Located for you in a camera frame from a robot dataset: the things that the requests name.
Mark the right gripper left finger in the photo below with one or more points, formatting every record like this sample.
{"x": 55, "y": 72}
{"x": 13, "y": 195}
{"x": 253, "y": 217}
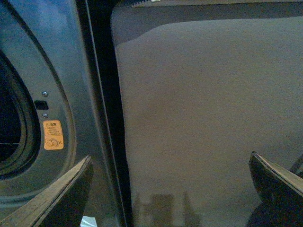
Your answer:
{"x": 62, "y": 204}

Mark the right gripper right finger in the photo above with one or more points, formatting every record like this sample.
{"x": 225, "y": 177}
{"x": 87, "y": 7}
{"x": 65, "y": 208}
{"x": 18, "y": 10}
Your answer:
{"x": 280, "y": 191}

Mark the grey front-load washing machine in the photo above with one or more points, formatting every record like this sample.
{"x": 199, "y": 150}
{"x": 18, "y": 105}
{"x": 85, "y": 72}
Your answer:
{"x": 51, "y": 46}

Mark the orange warning sticker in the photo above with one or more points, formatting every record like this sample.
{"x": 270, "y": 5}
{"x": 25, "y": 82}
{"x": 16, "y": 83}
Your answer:
{"x": 53, "y": 135}

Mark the black rubber door gasket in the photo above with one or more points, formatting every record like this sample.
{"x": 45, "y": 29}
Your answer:
{"x": 20, "y": 134}

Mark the lower latch screw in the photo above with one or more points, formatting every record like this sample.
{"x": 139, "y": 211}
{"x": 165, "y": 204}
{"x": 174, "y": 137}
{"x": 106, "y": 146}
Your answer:
{"x": 45, "y": 115}

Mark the latch screw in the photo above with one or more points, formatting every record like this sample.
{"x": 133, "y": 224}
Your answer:
{"x": 45, "y": 115}
{"x": 44, "y": 94}

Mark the black door latch slot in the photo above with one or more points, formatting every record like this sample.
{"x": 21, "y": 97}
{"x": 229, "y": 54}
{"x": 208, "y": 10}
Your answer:
{"x": 41, "y": 105}

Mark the upper latch screw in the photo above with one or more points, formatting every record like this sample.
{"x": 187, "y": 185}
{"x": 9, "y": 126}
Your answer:
{"x": 44, "y": 94}

